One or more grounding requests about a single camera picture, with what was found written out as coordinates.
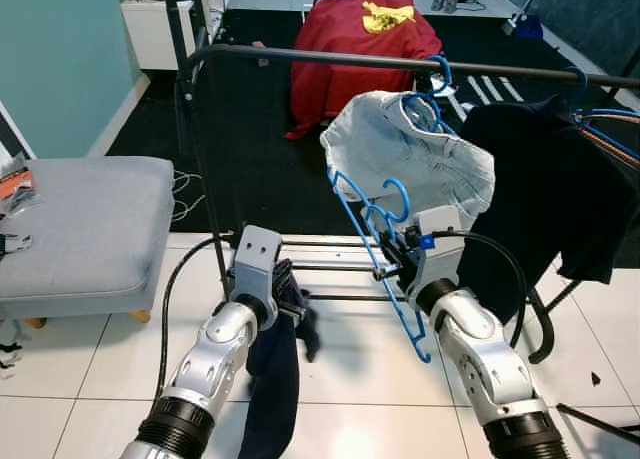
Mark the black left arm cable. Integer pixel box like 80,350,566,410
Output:
158,234,236,400

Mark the blue mop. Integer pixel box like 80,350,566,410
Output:
505,0,546,40

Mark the small black tool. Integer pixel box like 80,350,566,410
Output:
0,231,33,258

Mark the red shirt with yellow print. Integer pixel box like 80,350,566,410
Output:
285,0,443,140

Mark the light blue denim garment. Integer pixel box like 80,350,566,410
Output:
320,89,498,235

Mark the black shirt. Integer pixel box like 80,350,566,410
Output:
455,94,640,325

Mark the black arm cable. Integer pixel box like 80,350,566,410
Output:
158,234,236,400
430,229,529,350

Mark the white cabinet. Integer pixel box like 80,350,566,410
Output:
120,0,233,72

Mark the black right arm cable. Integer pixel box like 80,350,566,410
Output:
430,229,529,350

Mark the navy blue garment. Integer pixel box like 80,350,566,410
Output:
238,274,321,459

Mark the black metal clothes rack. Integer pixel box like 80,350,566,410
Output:
175,41,640,365

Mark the blue plastic clothes hanger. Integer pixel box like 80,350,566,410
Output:
328,169,433,365
578,105,640,162
565,65,593,108
402,54,456,138

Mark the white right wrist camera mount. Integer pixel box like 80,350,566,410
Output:
405,206,466,300

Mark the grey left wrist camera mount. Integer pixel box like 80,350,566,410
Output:
232,226,284,302

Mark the orange label plastic packet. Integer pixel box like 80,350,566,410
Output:
0,154,39,220

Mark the thin black rod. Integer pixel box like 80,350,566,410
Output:
555,402,640,446

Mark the grey upholstered ottoman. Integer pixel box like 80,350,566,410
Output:
0,157,176,330

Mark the orange clothes hanger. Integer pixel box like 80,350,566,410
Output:
590,119,640,168

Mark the black floor carpet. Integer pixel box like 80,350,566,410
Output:
105,9,640,238

